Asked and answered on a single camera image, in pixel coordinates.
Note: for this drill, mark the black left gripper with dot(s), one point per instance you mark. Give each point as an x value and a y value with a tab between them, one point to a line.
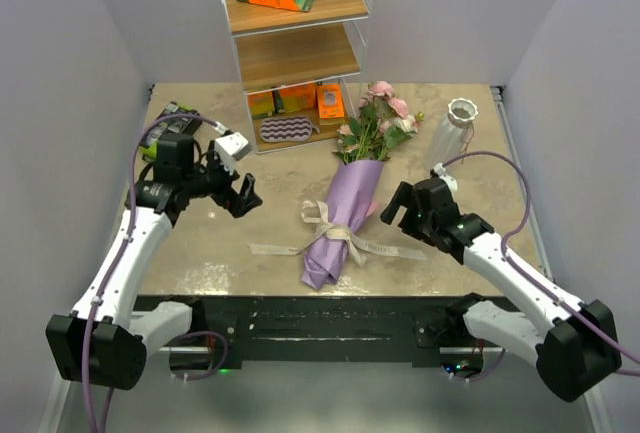
248	198

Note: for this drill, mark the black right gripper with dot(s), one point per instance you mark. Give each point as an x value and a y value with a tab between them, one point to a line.
404	196

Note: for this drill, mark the purple wrapping paper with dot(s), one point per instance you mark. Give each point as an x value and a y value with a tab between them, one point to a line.
349	201

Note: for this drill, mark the beige printed ribbon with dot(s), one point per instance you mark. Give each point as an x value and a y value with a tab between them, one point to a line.
317	213

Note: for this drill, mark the pink flower bunch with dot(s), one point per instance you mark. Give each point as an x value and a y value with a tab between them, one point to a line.
384	122

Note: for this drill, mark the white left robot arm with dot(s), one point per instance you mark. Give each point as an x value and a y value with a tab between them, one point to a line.
101	340

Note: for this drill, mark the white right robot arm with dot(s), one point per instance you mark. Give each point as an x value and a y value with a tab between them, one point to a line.
570	343

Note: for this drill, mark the white ribbed ceramic vase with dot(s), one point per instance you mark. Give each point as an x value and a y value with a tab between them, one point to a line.
454	132

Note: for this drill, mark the purple wavy pad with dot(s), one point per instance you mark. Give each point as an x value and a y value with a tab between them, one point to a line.
287	129

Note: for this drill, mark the orange green box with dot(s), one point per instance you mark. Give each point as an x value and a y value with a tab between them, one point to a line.
261	105

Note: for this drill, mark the black green product box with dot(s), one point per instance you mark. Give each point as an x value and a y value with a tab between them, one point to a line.
148	145

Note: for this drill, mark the orange box on shelf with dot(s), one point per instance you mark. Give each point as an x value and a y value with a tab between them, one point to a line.
296	98

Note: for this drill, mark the orange blister pack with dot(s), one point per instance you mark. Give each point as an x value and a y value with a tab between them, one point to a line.
329	101

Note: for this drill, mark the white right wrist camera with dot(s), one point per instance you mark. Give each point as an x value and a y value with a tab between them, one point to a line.
439	171

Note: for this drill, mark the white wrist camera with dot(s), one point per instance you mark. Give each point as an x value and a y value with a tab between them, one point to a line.
439	171
231	149

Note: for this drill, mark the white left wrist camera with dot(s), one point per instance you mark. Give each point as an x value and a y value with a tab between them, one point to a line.
231	149

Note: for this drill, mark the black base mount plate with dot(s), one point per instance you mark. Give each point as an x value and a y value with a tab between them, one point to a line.
424	332

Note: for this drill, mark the white wire wooden shelf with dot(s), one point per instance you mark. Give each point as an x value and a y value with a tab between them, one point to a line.
278	49

